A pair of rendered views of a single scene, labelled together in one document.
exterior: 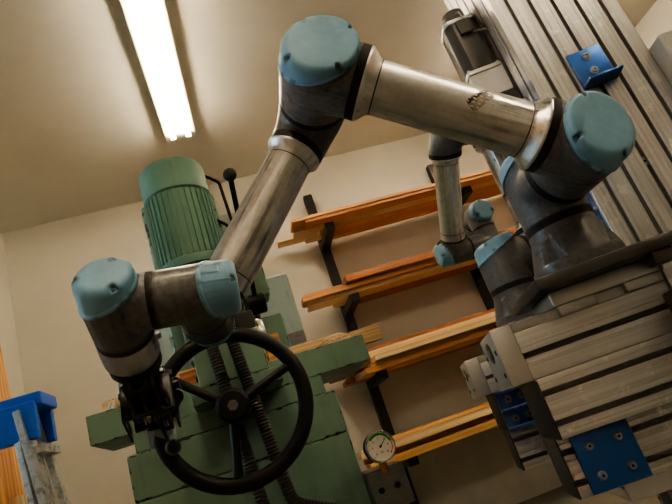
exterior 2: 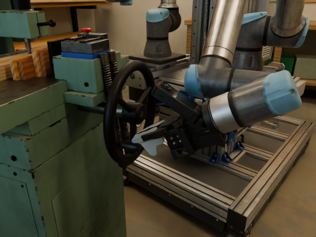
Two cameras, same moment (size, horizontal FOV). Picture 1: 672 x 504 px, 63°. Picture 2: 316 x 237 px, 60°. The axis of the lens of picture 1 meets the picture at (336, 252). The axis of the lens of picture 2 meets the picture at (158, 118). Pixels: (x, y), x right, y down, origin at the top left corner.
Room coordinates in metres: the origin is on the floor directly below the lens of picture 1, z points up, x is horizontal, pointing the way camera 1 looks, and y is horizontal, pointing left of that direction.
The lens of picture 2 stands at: (0.50, 0.78, 1.11)
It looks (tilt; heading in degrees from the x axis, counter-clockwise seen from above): 24 degrees down; 307
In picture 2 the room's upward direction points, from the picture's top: straight up
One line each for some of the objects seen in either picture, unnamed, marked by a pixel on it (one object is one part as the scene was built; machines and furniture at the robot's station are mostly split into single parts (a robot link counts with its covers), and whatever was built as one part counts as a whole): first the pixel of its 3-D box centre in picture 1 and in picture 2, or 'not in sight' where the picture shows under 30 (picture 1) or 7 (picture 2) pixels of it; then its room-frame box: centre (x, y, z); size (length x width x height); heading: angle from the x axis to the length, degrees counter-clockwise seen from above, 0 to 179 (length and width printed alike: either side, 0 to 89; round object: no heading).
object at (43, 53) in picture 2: not in sight; (61, 58); (1.24, 0.30, 0.94); 0.16 x 0.01 x 0.07; 106
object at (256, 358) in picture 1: (230, 363); (89, 69); (1.13, 0.29, 0.91); 0.15 x 0.14 x 0.09; 106
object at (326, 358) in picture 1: (236, 389); (67, 81); (1.22, 0.31, 0.87); 0.61 x 0.30 x 0.06; 106
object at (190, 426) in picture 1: (233, 417); (52, 97); (1.26, 0.34, 0.82); 0.40 x 0.21 x 0.04; 106
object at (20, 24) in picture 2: not in sight; (20, 26); (1.33, 0.36, 1.03); 0.14 x 0.07 x 0.09; 16
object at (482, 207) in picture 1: (478, 215); not in sight; (1.70, -0.48, 1.21); 0.11 x 0.08 x 0.09; 12
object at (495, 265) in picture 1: (503, 261); (158, 22); (1.42, -0.41, 0.98); 0.13 x 0.12 x 0.14; 102
